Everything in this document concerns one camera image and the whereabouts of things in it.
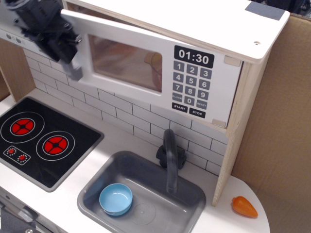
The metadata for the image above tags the orange toy carrot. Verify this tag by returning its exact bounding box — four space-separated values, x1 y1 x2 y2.
232 196 258 218

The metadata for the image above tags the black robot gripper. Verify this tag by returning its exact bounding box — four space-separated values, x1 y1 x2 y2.
4 0 82 64

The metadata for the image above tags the dark grey toy faucet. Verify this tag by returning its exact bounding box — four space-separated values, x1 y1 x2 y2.
156 129 187 194

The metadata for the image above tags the brown cardboard panel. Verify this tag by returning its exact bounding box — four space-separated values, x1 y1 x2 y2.
232 14 311 233

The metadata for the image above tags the black toy stove top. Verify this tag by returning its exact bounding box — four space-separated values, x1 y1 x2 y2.
0 97 104 192

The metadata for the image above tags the grey toy sink basin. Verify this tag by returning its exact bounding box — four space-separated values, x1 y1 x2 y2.
77 151 206 233

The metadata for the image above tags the orange transparent toy pot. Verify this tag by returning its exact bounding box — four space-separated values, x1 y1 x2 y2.
144 52 162 92

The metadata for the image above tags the grey tape patch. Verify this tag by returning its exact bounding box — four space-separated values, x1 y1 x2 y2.
245 1 285 20

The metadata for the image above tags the grey range hood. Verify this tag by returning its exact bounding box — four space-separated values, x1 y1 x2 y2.
0 0 48 58

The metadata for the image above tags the wooden toy microwave cabinet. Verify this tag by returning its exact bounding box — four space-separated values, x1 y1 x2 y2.
63 0 290 206

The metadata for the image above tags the light blue bowl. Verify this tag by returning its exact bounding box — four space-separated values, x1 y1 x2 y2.
99 183 133 216

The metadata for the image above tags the white toy microwave door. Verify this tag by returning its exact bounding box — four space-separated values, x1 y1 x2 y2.
61 10 242 128

